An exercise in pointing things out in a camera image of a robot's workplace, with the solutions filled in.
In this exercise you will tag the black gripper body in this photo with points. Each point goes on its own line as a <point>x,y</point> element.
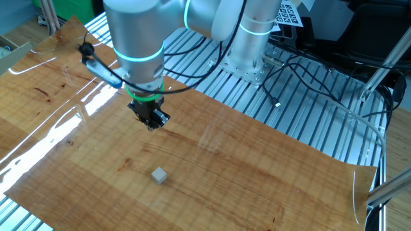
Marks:
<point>146,109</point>

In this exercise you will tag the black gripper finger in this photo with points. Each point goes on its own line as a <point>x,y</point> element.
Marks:
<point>145,123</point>
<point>160,118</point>

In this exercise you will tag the small wooden block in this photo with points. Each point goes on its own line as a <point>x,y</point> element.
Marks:
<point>159,176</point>

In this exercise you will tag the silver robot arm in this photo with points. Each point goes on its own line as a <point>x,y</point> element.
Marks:
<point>138,32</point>

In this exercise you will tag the wood grain table mat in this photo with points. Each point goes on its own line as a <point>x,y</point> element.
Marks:
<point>224,176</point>

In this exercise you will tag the green box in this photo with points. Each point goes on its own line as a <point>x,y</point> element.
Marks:
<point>64,8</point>

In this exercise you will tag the slanted wood and metal beam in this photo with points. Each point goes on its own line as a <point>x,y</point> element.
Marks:
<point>53,16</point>

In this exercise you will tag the open cardboard box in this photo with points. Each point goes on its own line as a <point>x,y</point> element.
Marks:
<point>14,57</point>

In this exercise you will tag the calibration tag sheet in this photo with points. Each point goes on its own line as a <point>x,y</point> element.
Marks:
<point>289,14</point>

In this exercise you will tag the white paper sheet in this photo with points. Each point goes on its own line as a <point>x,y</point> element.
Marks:
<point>308,4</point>

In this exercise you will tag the black equipment case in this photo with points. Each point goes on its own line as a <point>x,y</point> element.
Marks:
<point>363,35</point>

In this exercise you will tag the aluminium profile strut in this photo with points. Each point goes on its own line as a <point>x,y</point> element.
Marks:
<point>388,189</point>
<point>383,65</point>

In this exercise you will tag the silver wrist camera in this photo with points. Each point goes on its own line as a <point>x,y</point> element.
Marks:
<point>102,72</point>

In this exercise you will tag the perforated robot base plate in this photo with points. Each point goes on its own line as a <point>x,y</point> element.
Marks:
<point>253,75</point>

